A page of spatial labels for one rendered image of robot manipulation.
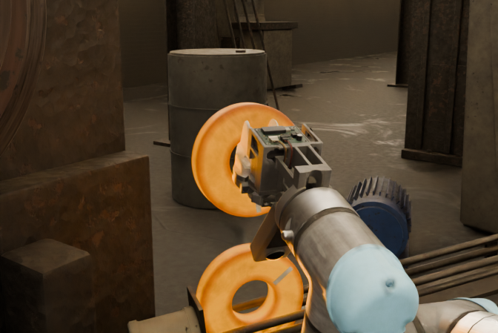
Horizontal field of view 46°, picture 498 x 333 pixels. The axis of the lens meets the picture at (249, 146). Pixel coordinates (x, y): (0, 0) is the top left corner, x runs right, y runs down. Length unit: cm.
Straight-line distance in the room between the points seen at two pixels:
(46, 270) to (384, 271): 42
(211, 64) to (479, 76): 136
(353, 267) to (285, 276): 34
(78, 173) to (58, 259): 16
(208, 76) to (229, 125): 243
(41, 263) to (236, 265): 25
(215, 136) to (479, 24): 240
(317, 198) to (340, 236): 6
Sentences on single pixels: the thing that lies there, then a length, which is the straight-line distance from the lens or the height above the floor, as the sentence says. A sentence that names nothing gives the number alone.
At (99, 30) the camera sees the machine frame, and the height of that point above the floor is 107.
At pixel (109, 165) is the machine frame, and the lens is 91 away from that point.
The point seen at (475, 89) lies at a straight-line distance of 306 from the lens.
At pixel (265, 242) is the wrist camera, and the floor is 84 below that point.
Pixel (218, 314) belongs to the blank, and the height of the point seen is 70.
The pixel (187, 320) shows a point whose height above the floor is 69.
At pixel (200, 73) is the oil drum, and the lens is 319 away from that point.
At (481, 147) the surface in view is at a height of 45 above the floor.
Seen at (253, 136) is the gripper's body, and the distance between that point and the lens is 66.
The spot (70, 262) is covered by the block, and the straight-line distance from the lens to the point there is 77.
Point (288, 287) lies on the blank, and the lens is 85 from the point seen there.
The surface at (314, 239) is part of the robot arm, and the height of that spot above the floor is 90.
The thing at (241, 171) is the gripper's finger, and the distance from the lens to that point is 70.
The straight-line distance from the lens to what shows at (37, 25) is 70.
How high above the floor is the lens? 110
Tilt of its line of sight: 13 degrees down
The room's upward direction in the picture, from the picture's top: straight up
